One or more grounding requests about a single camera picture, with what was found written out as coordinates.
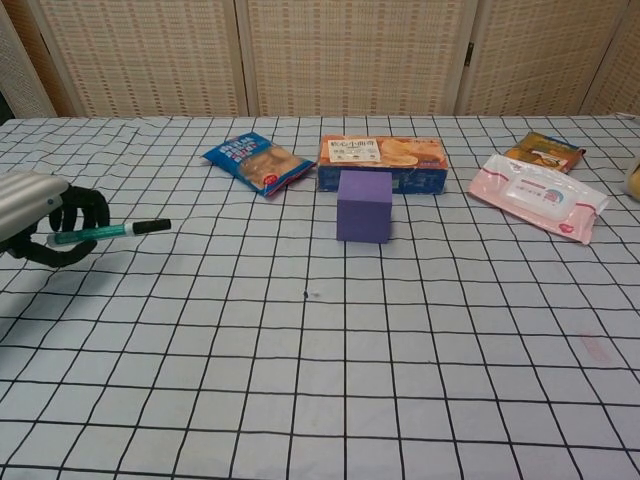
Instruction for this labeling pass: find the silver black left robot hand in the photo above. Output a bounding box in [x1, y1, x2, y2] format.
[0, 171, 111, 269]

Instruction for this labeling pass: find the green marker with black cap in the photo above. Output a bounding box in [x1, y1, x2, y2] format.
[47, 218, 172, 246]

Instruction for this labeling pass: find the purple foam cube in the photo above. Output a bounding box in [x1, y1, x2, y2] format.
[336, 169, 393, 245]

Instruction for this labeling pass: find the blue snack bag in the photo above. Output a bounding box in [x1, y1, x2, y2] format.
[202, 130, 317, 200]

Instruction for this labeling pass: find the woven folding screen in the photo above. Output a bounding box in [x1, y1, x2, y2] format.
[0, 0, 640, 121]

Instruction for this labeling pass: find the white black checked tablecloth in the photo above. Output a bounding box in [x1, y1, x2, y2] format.
[0, 114, 640, 480]

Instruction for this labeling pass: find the orange blue cookie box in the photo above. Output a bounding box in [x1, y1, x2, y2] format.
[315, 134, 448, 196]

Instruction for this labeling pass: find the pink wet wipes pack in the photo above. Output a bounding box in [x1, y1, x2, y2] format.
[467, 153, 610, 246]

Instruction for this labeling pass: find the orange brown snack packet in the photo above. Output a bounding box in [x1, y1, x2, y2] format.
[503, 131, 586, 175]

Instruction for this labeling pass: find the yellow plush toy striped shirt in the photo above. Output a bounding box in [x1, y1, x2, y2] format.
[625, 154, 640, 202]

